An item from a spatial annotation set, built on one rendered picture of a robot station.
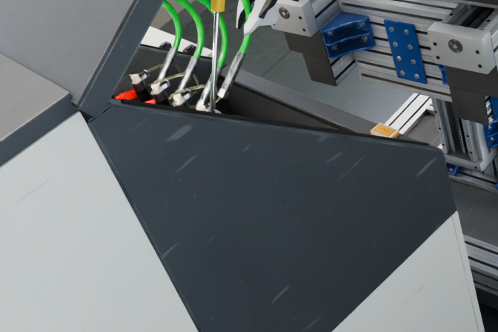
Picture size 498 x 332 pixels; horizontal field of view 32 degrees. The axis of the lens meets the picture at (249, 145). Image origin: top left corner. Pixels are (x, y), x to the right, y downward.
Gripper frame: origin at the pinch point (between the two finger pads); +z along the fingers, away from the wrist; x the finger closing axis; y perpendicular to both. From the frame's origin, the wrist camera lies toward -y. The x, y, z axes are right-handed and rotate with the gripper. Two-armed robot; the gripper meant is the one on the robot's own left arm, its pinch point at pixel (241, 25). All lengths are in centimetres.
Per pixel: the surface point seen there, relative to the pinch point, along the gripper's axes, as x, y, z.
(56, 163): -40, -54, 8
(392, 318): -48, 26, 33
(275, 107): 4.7, 24.6, 19.3
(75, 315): -47, -46, 28
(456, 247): -43, 40, 19
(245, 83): 14.7, 22.6, 19.5
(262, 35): 162, 163, 67
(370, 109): 76, 150, 52
